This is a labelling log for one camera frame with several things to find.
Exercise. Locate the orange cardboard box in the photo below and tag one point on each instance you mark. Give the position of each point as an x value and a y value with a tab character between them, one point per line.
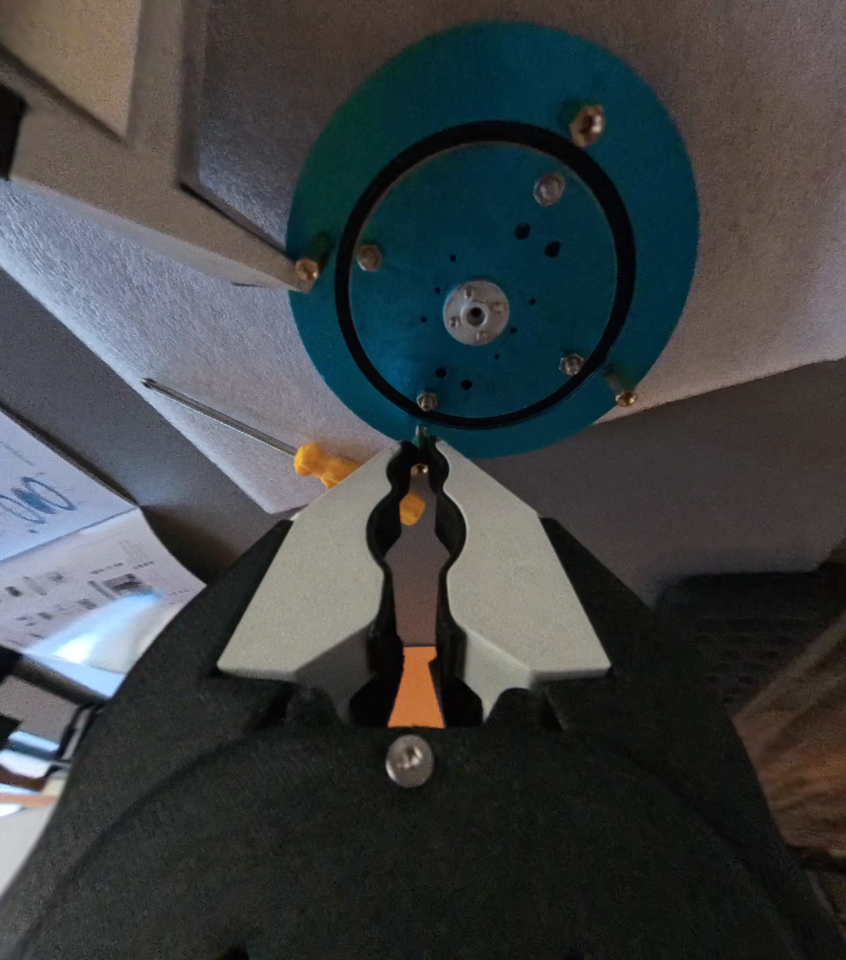
415	690

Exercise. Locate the blue round metal turntable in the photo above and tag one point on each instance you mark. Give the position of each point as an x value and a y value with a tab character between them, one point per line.
430	225

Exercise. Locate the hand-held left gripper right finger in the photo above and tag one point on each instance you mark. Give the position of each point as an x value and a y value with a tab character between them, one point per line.
520	600

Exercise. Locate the brass hex standoff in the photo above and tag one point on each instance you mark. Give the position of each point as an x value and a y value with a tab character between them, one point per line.
586	124
622	390
420	448
308	266

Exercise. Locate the black perforated panel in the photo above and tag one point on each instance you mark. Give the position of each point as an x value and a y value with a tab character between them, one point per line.
753	622

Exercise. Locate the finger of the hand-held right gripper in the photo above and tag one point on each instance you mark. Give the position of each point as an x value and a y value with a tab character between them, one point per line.
242	112
130	195

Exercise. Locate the dark grey desk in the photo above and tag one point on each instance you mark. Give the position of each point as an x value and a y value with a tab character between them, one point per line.
655	487

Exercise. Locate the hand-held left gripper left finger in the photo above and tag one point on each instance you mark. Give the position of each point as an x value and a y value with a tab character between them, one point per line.
303	600

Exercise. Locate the white foam sheet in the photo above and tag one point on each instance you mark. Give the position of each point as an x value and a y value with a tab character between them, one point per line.
768	187

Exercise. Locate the printed instruction manual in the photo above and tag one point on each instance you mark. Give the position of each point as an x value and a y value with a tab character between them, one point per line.
17	487

